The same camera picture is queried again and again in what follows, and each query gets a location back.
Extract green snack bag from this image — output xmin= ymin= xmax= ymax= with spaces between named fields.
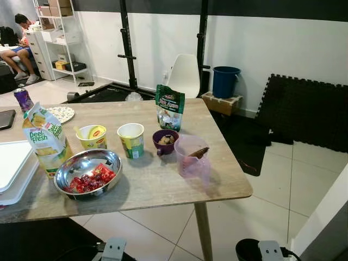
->
xmin=155 ymin=84 xmax=186 ymax=133

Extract small wooden crate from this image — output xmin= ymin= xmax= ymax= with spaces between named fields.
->
xmin=201 ymin=91 xmax=243 ymax=116

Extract Deep Fresh milk carton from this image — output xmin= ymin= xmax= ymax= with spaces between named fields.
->
xmin=22 ymin=102 xmax=74 ymax=179

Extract small brown wedge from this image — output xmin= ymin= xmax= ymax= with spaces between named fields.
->
xmin=189 ymin=147 xmax=210 ymax=159

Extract black foam puzzle mats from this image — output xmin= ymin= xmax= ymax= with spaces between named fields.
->
xmin=254 ymin=74 xmax=348 ymax=154

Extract small purple cup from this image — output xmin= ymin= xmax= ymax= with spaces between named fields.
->
xmin=152 ymin=129 xmax=180 ymax=157

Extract steel mixing bowl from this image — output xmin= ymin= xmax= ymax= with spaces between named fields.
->
xmin=53 ymin=148 xmax=123 ymax=200

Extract dark blue mug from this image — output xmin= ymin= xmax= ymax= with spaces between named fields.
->
xmin=235 ymin=238 xmax=263 ymax=261

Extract red wrapped candies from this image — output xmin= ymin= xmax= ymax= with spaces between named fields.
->
xmin=66 ymin=163 xmax=116 ymax=194

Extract yellow lidded noodle cup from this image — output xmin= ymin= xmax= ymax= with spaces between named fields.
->
xmin=75 ymin=125 xmax=108 ymax=151

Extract white lidded plastic container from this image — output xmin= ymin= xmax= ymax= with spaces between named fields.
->
xmin=0 ymin=140 xmax=40 ymax=207

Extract white drawer cabinet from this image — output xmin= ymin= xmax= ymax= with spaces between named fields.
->
xmin=24 ymin=30 xmax=55 ymax=81

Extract flat black case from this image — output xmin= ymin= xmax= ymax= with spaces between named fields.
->
xmin=65 ymin=61 xmax=88 ymax=73

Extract brown cardboard box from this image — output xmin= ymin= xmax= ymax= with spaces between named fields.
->
xmin=37 ymin=0 xmax=72 ymax=17

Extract floral patterned plate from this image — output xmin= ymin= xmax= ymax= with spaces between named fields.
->
xmin=46 ymin=106 xmax=76 ymax=125

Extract black gym floor platform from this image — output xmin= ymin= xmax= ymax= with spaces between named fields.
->
xmin=65 ymin=82 xmax=291 ymax=177

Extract seated person in shorts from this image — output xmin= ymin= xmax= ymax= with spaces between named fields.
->
xmin=0 ymin=14 xmax=39 ymax=85

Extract yellow open noodle cup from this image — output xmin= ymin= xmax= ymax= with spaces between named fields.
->
xmin=117 ymin=123 xmax=145 ymax=160

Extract black rack upright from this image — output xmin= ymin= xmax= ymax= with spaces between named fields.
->
xmin=116 ymin=0 xmax=138 ymax=90
xmin=196 ymin=0 xmax=210 ymax=97

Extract blue plastic bucket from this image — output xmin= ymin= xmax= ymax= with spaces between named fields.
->
xmin=212 ymin=66 xmax=242 ymax=100

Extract purple drink can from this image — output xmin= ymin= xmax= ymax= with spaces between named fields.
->
xmin=14 ymin=88 xmax=34 ymax=114

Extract clear purple plastic jug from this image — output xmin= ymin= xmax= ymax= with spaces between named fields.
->
xmin=174 ymin=134 xmax=212 ymax=184

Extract black backpack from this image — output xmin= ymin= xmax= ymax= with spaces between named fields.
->
xmin=0 ymin=26 xmax=20 ymax=47

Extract white storage bin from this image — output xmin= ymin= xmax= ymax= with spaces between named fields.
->
xmin=41 ymin=28 xmax=66 ymax=43

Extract white shell chair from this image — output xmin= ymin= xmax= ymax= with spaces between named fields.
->
xmin=165 ymin=53 xmax=202 ymax=100

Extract light wooden dining table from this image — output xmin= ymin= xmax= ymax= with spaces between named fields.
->
xmin=0 ymin=98 xmax=254 ymax=261

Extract black floor mat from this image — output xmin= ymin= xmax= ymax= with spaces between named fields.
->
xmin=0 ymin=217 xmax=104 ymax=261

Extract white shelf unit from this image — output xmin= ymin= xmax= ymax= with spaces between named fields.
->
xmin=33 ymin=0 xmax=90 ymax=84

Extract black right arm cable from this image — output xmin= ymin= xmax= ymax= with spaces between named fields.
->
xmin=282 ymin=249 xmax=302 ymax=261

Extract black ottoman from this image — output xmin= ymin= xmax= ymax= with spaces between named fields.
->
xmin=0 ymin=61 xmax=18 ymax=94

